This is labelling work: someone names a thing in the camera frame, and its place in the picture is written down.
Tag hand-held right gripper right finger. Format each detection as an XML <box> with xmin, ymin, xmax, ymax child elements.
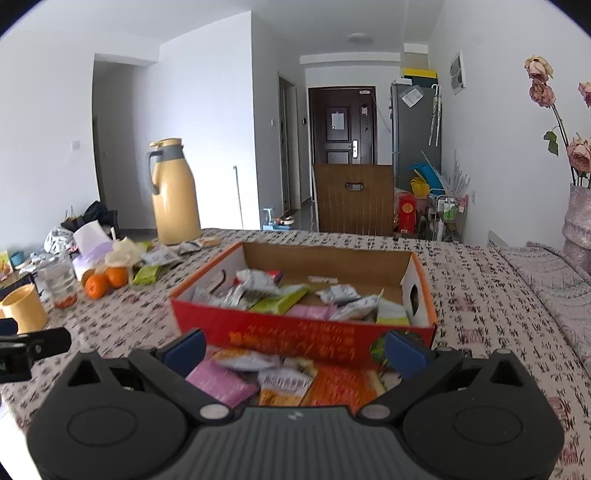
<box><xmin>358</xmin><ymin>330</ymin><xmax>527</xmax><ymax>423</ymax></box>

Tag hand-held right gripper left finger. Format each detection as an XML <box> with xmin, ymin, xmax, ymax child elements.
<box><xmin>65</xmin><ymin>329</ymin><xmax>234</xmax><ymax>424</ymax></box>

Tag orange snack packet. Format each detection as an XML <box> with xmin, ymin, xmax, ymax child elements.
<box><xmin>302</xmin><ymin>364</ymin><xmax>389</xmax><ymax>409</ymax></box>

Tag red cardboard box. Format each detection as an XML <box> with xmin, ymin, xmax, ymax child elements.
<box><xmin>168</xmin><ymin>240</ymin><xmax>438</xmax><ymax>370</ymax></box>

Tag white striped label packet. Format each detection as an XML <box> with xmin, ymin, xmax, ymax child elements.
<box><xmin>259</xmin><ymin>367</ymin><xmax>317</xmax><ymax>398</ymax></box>

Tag pile of assorted snacks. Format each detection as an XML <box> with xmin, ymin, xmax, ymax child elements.
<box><xmin>191</xmin><ymin>269</ymin><xmax>411</xmax><ymax>326</ymax></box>

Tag yellow plastic cup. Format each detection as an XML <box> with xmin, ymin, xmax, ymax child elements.
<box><xmin>0</xmin><ymin>284</ymin><xmax>49</xmax><ymax>334</ymax></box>

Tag clear glass cup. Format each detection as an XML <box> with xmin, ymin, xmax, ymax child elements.
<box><xmin>39</xmin><ymin>258</ymin><xmax>78</xmax><ymax>309</ymax></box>

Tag small green snack packet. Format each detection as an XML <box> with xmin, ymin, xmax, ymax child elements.
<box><xmin>131</xmin><ymin>264</ymin><xmax>161</xmax><ymax>286</ymax></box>

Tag silver foil bag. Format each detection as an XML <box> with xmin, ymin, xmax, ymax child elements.
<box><xmin>44</xmin><ymin>226</ymin><xmax>77</xmax><ymax>254</ymax></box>

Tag white tissue roll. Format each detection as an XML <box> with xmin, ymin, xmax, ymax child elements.
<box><xmin>73</xmin><ymin>220</ymin><xmax>114</xmax><ymax>257</ymax></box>

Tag cream plastic bag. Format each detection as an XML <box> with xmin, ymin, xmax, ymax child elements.
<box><xmin>105</xmin><ymin>236</ymin><xmax>146</xmax><ymax>268</ymax></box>

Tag black bag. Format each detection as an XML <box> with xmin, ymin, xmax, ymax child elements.
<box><xmin>62</xmin><ymin>200</ymin><xmax>120</xmax><ymax>241</ymax></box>

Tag red gift box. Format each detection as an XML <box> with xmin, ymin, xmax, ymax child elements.
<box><xmin>394</xmin><ymin>191</ymin><xmax>419</xmax><ymax>234</ymax></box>

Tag yellow thermos jug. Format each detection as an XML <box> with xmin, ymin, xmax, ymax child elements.
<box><xmin>148</xmin><ymin>137</ymin><xmax>201</xmax><ymax>246</ymax></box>

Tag small blue floor stand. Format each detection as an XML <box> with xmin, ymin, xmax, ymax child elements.
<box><xmin>263</xmin><ymin>208</ymin><xmax>296</xmax><ymax>230</ymax></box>

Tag brown wooden chair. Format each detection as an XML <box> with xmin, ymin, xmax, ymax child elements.
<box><xmin>313</xmin><ymin>162</ymin><xmax>395</xmax><ymax>235</ymax></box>

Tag grey patterned blanket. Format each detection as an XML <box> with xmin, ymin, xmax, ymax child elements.
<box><xmin>499</xmin><ymin>241</ymin><xmax>591</xmax><ymax>342</ymax></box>

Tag white feathery decoration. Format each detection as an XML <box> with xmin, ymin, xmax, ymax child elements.
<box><xmin>441</xmin><ymin>152</ymin><xmax>472</xmax><ymax>197</ymax></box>

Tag blue plastic dustpan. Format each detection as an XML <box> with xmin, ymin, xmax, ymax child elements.
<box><xmin>409</xmin><ymin>161</ymin><xmax>444</xmax><ymax>190</ymax></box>

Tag pink glitter vase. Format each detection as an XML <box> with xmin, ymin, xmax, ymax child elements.
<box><xmin>562</xmin><ymin>184</ymin><xmax>591</xmax><ymax>273</ymax></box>

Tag grey refrigerator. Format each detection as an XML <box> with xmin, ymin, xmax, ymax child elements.
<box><xmin>390</xmin><ymin>80</ymin><xmax>443</xmax><ymax>190</ymax></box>

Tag dark brown entrance door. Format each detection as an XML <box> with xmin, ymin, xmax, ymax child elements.
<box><xmin>308</xmin><ymin>85</ymin><xmax>378</xmax><ymax>166</ymax></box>

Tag grey interior door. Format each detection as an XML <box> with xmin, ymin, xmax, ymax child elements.
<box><xmin>278</xmin><ymin>76</ymin><xmax>301</xmax><ymax>208</ymax></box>

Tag white folded umbrella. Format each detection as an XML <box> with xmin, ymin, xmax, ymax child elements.
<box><xmin>429</xmin><ymin>84</ymin><xmax>443</xmax><ymax>146</ymax></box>

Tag yellow and black box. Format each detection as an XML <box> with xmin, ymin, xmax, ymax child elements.
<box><xmin>401</xmin><ymin>68</ymin><xmax>438</xmax><ymax>86</ymax></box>

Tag white cardboard box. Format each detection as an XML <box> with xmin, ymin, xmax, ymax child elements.
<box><xmin>403</xmin><ymin>43</ymin><xmax>431</xmax><ymax>70</ymax></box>

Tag dried pink roses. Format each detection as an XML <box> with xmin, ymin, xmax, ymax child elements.
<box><xmin>524</xmin><ymin>55</ymin><xmax>591</xmax><ymax>190</ymax></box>

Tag metal wire rack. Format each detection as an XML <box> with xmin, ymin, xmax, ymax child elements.
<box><xmin>427</xmin><ymin>194</ymin><xmax>465</xmax><ymax>243</ymax></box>

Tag mop handle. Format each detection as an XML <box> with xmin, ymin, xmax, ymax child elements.
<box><xmin>233</xmin><ymin>166</ymin><xmax>245</xmax><ymax>230</ymax></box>

